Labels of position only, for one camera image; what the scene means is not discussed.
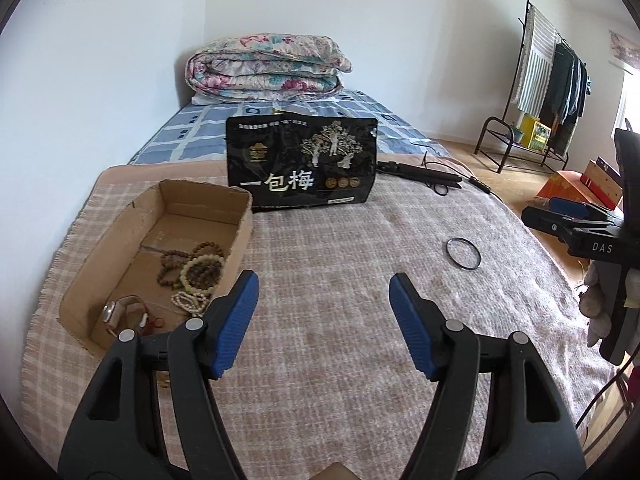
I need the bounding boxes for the peach bed cover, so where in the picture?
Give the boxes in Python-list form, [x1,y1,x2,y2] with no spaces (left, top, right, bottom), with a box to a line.
[30,157,586,311]

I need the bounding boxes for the black snack bag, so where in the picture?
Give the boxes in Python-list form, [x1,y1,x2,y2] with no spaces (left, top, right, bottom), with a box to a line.
[226,116,378,213]

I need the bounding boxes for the red flat box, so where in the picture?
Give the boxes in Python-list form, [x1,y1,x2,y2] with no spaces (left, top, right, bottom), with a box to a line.
[582,175,618,210]

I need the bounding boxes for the blue patterned bedsheet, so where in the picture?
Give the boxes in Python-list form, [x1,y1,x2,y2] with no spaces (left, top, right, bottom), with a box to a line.
[127,89,453,166]

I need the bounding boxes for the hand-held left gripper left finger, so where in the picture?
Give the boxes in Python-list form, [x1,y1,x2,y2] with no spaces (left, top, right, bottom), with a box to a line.
[57,270,261,480]

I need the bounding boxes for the floral curtain valance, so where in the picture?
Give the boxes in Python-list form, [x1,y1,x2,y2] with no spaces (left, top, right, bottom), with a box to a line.
[607,29,640,68]

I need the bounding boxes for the orange red boxes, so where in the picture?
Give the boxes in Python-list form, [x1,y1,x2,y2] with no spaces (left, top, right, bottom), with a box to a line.
[535,170,626,211]

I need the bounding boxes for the black hair straightener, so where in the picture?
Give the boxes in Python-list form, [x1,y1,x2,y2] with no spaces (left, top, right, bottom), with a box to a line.
[376,160,463,190]

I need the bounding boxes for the row of dark hanging clothes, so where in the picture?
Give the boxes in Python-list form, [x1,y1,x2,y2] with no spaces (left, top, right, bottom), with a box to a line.
[542,42,593,156]

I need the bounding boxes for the person's right hand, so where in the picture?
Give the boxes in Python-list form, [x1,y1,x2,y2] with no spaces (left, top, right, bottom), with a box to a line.
[579,259,626,348]

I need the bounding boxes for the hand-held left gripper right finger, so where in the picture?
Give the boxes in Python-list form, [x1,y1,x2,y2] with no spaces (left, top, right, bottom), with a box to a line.
[389,272,588,480]

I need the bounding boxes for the red strap wristwatch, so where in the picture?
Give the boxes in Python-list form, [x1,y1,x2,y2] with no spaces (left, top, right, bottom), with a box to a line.
[102,296,153,338]

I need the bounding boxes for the brown wooden bead necklace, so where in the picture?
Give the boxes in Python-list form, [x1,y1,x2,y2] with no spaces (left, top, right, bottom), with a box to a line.
[158,241,232,291]

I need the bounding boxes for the striped hanging cloth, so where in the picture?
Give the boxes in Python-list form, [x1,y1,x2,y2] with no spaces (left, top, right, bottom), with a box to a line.
[515,4,558,116]

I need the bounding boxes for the cardboard box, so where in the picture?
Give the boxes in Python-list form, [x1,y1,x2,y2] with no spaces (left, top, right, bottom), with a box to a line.
[58,180,254,360]

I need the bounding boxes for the yellow plastic crate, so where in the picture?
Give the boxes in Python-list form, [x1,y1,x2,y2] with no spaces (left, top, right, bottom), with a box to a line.
[517,114,553,152]

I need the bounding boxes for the dark metal bangle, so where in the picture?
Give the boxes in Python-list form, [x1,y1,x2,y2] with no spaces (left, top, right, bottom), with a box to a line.
[446,237,482,270]

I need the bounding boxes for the white pearl necklace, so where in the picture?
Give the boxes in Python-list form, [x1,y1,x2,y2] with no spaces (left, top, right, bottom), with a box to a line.
[170,290,211,318]

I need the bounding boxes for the black cable with controller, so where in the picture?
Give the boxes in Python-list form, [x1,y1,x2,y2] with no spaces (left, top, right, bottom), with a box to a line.
[422,152,506,206]

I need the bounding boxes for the black metal clothes rack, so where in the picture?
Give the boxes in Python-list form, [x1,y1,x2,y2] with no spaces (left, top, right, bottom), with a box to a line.
[480,0,593,173]

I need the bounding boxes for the folded floral quilt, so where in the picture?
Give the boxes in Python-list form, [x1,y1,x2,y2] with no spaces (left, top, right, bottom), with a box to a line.
[185,35,352,105]

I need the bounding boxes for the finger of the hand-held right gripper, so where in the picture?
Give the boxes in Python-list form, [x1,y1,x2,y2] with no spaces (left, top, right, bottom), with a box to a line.
[521,206,626,248]
[547,198,623,223]

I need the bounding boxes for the window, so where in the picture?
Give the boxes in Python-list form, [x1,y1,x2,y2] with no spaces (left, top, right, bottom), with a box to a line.
[617,72,640,136]

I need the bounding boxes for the cream bead bracelet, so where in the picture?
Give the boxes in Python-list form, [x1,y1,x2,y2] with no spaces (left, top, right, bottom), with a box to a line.
[180,255,228,295]

